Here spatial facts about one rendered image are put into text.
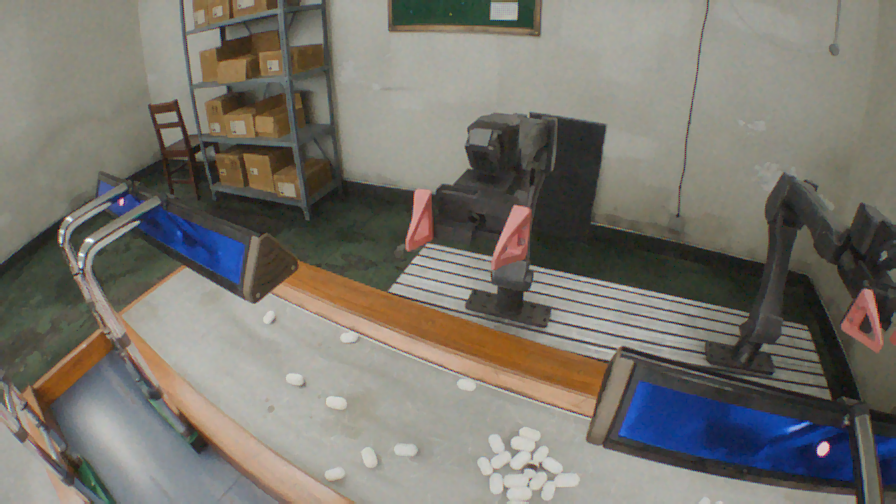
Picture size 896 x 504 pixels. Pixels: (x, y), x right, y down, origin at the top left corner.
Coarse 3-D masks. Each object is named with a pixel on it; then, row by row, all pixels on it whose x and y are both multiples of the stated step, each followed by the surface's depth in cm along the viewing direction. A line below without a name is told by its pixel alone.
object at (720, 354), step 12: (708, 348) 81; (720, 348) 80; (732, 348) 79; (744, 348) 73; (756, 348) 71; (708, 360) 78; (720, 360) 77; (732, 360) 77; (744, 360) 74; (756, 360) 76; (768, 360) 75; (756, 372) 74; (768, 372) 72
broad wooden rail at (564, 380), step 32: (288, 288) 88; (320, 288) 87; (352, 288) 87; (352, 320) 80; (384, 320) 79; (416, 320) 79; (448, 320) 79; (416, 352) 75; (448, 352) 73; (480, 352) 72; (512, 352) 72; (544, 352) 72; (512, 384) 68; (544, 384) 66; (576, 384) 65
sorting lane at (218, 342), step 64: (128, 320) 78; (192, 320) 80; (256, 320) 82; (320, 320) 82; (192, 384) 65; (256, 384) 67; (320, 384) 68; (384, 384) 69; (448, 384) 69; (320, 448) 57; (384, 448) 58; (448, 448) 58; (512, 448) 58; (576, 448) 57
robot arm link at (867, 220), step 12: (864, 204) 36; (864, 216) 35; (876, 216) 33; (852, 228) 39; (864, 228) 35; (876, 228) 33; (828, 240) 44; (852, 240) 39; (864, 240) 35; (828, 252) 44; (840, 252) 42; (864, 252) 36
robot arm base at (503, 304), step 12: (504, 288) 91; (468, 300) 97; (480, 300) 97; (492, 300) 97; (504, 300) 91; (516, 300) 91; (480, 312) 95; (492, 312) 94; (504, 312) 93; (516, 312) 92; (528, 312) 94; (540, 312) 94; (528, 324) 92; (540, 324) 90
